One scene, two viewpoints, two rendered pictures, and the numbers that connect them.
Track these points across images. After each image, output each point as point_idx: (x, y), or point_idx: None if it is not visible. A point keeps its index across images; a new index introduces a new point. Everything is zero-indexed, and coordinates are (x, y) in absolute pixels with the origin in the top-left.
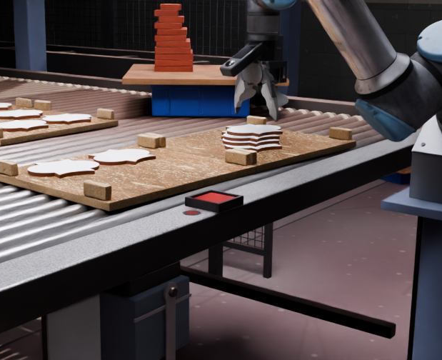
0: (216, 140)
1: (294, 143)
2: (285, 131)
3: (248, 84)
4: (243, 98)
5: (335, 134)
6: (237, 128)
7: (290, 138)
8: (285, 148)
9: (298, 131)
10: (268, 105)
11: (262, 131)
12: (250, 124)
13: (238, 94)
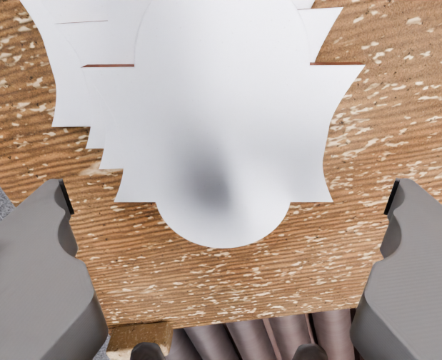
0: (373, 8)
1: (143, 221)
2: (303, 301)
3: (320, 350)
4: (382, 254)
5: (145, 332)
6: (261, 65)
7: (210, 251)
8: (63, 136)
9: (334, 341)
10: (40, 215)
11: (143, 131)
12: (312, 193)
13: (423, 246)
